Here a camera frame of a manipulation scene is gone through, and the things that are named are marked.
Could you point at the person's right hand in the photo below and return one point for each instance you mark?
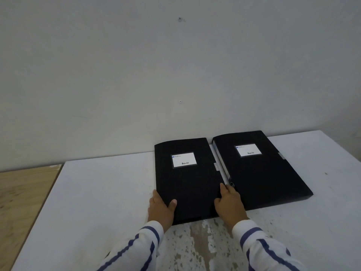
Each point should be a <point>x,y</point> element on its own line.
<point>231,208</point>

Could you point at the person's right forearm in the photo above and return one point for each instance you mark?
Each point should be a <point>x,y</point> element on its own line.
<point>265,248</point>

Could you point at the person's left hand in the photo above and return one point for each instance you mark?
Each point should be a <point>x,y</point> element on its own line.
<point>159,214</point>

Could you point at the white table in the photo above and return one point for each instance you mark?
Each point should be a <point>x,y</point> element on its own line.
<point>84,194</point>

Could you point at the person's left forearm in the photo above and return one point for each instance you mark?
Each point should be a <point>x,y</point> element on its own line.
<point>135,248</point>

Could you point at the black box file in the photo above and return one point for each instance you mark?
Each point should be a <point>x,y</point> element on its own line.
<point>265,177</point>
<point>189,189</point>

